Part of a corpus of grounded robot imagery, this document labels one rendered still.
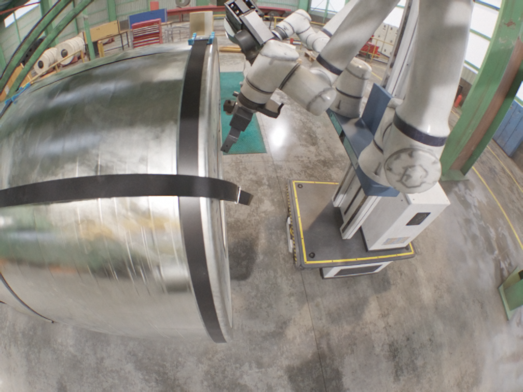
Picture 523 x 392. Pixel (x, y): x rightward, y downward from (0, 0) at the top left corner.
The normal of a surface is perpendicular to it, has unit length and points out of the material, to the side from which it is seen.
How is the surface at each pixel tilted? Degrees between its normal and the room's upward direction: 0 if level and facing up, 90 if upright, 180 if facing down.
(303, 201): 0
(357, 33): 94
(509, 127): 90
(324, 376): 0
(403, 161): 95
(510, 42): 90
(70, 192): 30
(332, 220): 0
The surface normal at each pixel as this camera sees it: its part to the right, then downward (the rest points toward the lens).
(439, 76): -0.56, 0.63
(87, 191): 0.29, -0.19
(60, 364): 0.08, -0.64
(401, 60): 0.03, 0.77
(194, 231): 0.15, 0.14
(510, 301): -0.99, 0.06
